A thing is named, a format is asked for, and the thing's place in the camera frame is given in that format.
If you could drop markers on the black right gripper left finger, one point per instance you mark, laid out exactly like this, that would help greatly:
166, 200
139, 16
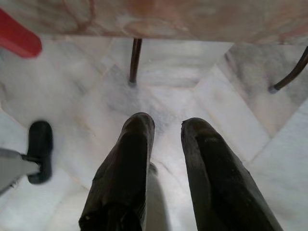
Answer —
125, 173

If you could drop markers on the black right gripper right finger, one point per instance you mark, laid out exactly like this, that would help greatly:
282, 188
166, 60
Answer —
221, 183

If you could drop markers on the dark brown table leg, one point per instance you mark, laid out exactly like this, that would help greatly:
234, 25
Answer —
134, 62
292, 75

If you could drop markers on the red wooden stool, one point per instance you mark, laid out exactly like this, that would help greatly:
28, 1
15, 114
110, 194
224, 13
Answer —
16, 36

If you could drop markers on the black robot right foot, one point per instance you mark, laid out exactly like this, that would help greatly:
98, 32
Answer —
39, 144

